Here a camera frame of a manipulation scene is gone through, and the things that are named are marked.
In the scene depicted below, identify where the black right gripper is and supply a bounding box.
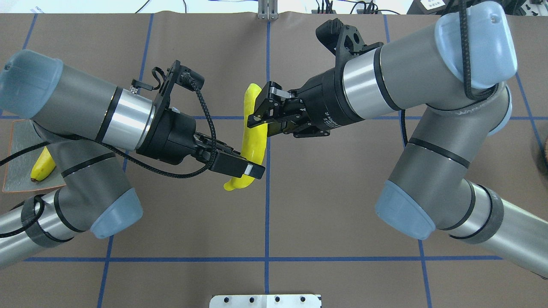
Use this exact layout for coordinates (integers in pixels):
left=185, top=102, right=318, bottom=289
left=246, top=69, right=356, bottom=138

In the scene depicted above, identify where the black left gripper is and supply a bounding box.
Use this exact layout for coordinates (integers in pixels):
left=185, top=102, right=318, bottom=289
left=136, top=109, right=266, bottom=179

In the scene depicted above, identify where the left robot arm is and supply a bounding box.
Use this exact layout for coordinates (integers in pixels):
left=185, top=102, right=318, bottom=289
left=1, top=50, right=265, bottom=269

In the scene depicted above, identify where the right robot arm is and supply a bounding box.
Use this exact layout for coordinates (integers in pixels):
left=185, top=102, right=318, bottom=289
left=245, top=0, right=548, bottom=278

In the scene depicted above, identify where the grey square plate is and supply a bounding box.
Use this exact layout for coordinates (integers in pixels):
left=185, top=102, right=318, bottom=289
left=2, top=120, right=65, bottom=193

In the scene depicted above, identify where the brown wicker basket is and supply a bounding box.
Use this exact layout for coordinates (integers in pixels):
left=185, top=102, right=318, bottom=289
left=542, top=138, right=548, bottom=170

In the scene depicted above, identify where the black box white label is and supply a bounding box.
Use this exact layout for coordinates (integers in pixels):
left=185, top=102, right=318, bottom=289
left=406, top=0, right=450, bottom=15

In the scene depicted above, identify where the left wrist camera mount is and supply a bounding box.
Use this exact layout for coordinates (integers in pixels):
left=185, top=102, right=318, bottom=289
left=130, top=60, right=210, bottom=116

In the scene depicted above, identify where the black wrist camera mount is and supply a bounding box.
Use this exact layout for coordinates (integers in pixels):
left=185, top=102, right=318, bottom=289
left=315, top=19, right=384, bottom=72

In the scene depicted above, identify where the aluminium frame post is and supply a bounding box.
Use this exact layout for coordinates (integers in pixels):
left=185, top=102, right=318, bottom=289
left=258, top=0, right=279, bottom=21

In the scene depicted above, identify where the white camera pole base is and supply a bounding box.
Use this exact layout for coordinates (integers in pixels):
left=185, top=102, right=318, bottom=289
left=209, top=294, right=322, bottom=308

